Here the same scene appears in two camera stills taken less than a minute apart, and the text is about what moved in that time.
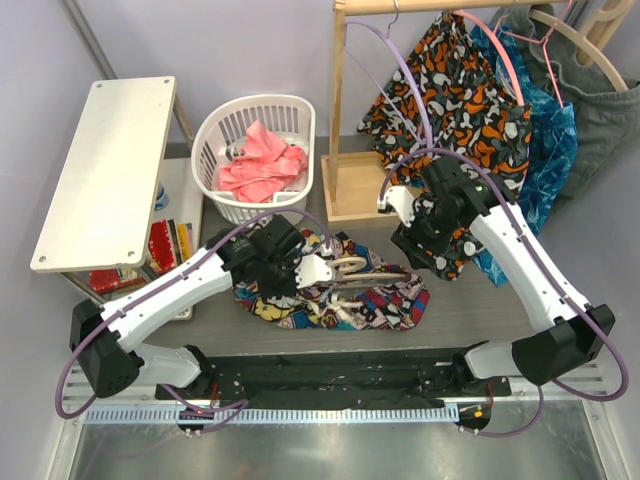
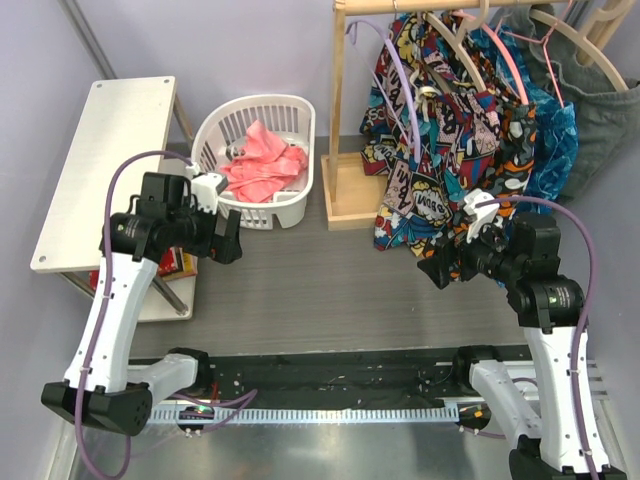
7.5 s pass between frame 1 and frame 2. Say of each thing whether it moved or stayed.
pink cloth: stayed
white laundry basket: stayed
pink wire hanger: stayed
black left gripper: moved
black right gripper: moved
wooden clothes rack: stayed
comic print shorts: moved
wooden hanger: moved
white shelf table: stayed
